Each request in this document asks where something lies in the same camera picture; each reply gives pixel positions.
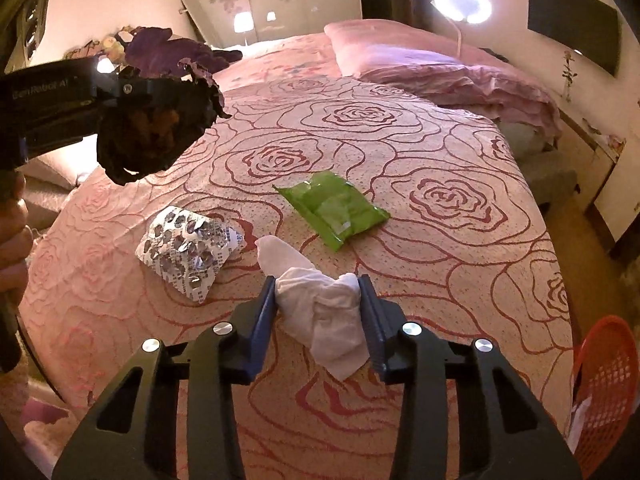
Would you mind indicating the wall-mounted black television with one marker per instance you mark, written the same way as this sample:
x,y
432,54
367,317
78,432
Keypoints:
x,y
588,26

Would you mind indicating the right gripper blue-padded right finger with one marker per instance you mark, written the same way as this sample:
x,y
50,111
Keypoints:
x,y
504,431

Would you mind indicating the folded pink quilt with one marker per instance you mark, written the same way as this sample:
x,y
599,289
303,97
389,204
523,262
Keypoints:
x,y
423,63

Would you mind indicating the green plastic packet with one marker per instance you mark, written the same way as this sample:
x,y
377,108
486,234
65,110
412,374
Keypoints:
x,y
333,208

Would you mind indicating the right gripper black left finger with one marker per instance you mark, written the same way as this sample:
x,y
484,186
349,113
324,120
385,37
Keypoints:
x,y
131,430

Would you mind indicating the dark purple garment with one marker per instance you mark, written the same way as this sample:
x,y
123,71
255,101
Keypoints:
x,y
153,52

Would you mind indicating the white cabinet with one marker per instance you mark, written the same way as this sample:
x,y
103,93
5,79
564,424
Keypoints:
x,y
614,215

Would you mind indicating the dark brown bag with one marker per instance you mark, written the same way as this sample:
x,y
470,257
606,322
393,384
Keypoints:
x,y
155,120

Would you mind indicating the person's left hand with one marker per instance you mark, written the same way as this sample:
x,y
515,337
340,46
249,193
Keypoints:
x,y
16,240

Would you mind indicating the bed with rose bedspread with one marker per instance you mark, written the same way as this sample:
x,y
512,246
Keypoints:
x,y
465,253

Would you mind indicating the white tissue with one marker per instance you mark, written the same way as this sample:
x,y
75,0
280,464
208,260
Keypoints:
x,y
320,312

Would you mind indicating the round ring lamp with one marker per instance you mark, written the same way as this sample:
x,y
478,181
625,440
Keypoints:
x,y
458,12

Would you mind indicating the white low desk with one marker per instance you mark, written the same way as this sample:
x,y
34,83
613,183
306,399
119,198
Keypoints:
x,y
588,151

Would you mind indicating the silver pill blister packs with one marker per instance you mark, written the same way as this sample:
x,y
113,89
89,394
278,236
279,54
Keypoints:
x,y
188,250

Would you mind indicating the red plastic mesh waste basket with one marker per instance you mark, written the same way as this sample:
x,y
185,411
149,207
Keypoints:
x,y
606,374

